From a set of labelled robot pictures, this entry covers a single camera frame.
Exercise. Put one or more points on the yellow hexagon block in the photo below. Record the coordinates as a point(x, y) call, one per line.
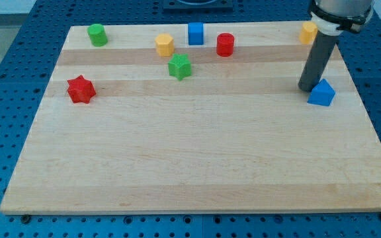
point(164, 45)

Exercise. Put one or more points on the blue cube block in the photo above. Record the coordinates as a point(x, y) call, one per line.
point(195, 33)

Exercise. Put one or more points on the red star block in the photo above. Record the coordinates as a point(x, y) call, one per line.
point(80, 90)

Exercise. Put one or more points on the red cylinder block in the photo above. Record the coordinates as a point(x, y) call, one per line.
point(225, 44)

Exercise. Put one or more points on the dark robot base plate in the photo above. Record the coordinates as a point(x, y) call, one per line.
point(197, 4)

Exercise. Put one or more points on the wooden board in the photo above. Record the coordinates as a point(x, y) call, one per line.
point(237, 136)

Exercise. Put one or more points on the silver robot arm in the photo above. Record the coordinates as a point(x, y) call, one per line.
point(333, 17)

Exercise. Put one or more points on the yellow block far right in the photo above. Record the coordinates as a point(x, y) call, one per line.
point(308, 32)

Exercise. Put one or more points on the green cylinder block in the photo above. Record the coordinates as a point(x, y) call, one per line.
point(97, 35)

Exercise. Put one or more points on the blue pentagon block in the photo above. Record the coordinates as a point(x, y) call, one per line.
point(322, 94)

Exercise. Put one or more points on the left black board screw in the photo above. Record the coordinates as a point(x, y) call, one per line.
point(25, 219)

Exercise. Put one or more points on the grey cylindrical pointer rod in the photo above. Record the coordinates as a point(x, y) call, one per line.
point(317, 60)

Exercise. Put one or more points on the green star block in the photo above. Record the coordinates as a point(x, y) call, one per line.
point(179, 66)

